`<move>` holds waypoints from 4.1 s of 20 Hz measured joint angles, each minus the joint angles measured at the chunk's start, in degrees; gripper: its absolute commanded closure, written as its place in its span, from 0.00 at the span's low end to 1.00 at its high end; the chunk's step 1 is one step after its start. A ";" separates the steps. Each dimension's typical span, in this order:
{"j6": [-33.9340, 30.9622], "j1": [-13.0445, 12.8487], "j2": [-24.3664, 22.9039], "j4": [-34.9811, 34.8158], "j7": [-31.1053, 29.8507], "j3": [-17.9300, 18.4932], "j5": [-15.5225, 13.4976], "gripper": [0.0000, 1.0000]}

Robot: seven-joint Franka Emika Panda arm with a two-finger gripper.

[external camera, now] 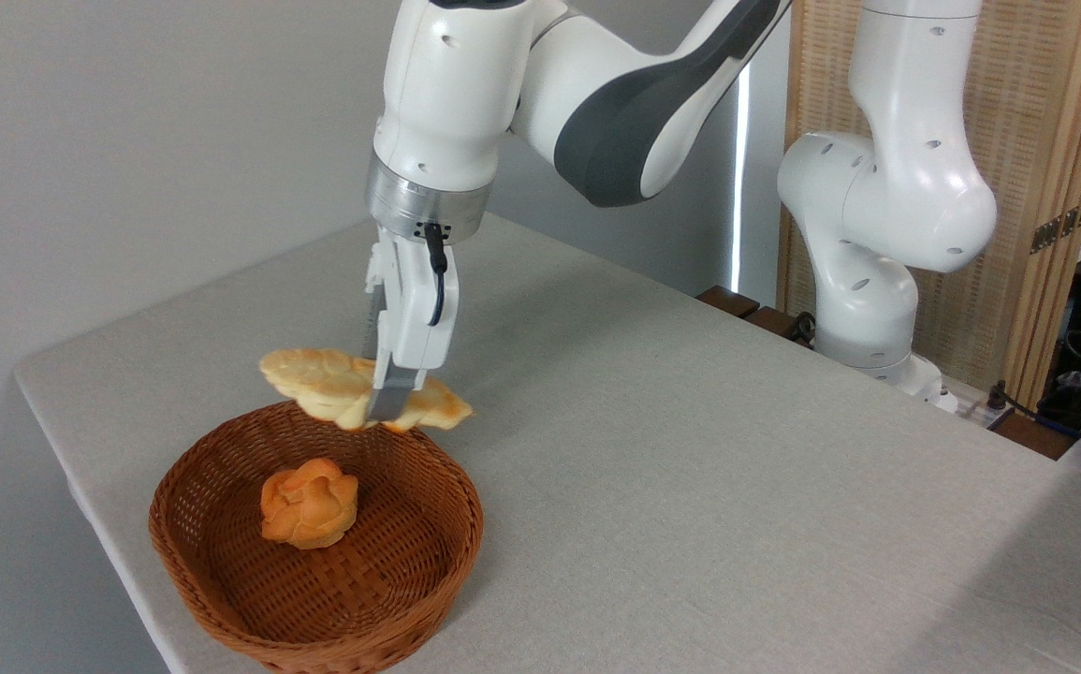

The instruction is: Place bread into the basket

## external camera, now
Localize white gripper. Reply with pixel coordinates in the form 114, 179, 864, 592
361, 228, 460, 427

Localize brown wicker basket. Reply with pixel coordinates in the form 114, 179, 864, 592
149, 401, 486, 674

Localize long leaf-shaped bread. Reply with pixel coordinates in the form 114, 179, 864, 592
258, 348, 475, 434

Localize dark brown wooden board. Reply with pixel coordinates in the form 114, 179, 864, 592
695, 285, 1076, 462

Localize round orange bread bun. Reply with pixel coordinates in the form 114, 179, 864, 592
260, 458, 360, 550

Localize dark metal screen hinge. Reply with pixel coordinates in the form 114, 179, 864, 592
1030, 198, 1081, 256

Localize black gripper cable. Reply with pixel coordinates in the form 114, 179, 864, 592
422, 222, 449, 329

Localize wooden rattan folding screen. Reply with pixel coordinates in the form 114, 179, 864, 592
777, 0, 1081, 408

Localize grey tablecloth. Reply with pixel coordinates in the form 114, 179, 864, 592
14, 211, 1081, 674

